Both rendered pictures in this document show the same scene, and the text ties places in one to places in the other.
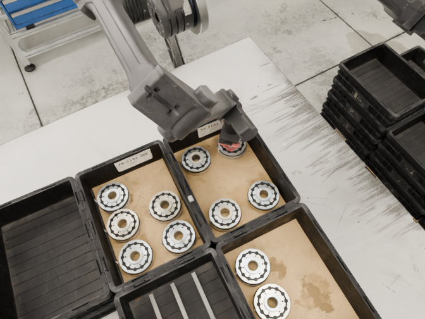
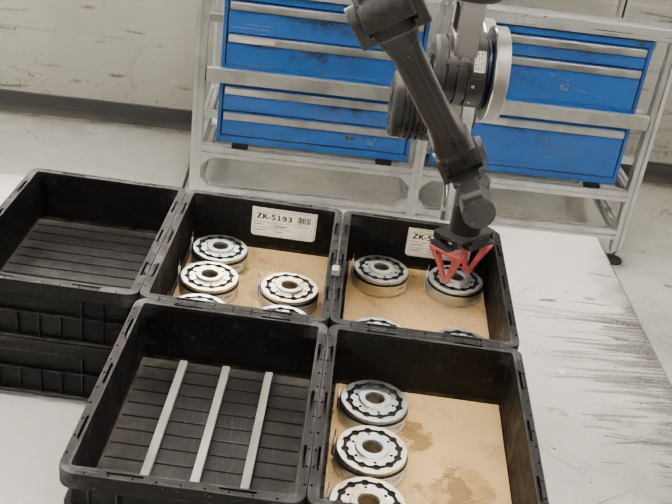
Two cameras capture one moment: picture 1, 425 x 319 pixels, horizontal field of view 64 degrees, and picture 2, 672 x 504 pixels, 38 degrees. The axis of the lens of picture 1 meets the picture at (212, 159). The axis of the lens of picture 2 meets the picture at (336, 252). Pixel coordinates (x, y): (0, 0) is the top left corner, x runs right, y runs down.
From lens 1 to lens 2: 1.03 m
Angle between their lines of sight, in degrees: 36
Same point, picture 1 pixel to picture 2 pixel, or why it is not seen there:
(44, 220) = (101, 237)
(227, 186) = (408, 324)
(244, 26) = not seen: hidden behind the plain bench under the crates
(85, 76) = not seen: hidden behind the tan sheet
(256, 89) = (560, 293)
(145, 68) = not seen: outside the picture
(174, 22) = (452, 72)
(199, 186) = (361, 305)
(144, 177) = (282, 262)
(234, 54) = (552, 243)
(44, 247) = (77, 259)
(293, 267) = (445, 449)
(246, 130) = (476, 194)
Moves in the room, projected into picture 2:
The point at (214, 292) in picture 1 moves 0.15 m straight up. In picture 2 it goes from (283, 410) to (293, 328)
